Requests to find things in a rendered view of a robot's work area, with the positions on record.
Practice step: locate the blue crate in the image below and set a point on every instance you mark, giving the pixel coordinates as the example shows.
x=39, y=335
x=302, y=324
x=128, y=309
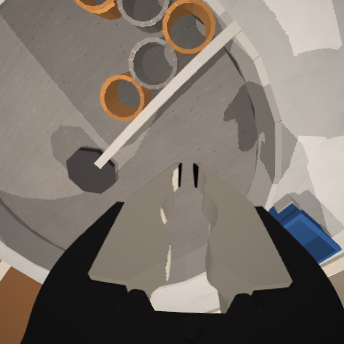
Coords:
x=286, y=212

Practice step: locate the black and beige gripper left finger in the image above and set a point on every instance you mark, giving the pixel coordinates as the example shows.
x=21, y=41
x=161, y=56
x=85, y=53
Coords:
x=127, y=248

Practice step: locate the grey metal bushing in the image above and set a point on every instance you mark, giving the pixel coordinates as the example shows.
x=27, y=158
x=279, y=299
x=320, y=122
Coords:
x=135, y=63
x=152, y=26

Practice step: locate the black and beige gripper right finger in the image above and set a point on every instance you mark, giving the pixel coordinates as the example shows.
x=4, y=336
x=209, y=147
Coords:
x=249, y=251

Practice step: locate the bronze bushing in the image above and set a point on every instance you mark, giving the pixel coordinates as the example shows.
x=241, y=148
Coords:
x=112, y=104
x=197, y=8
x=108, y=10

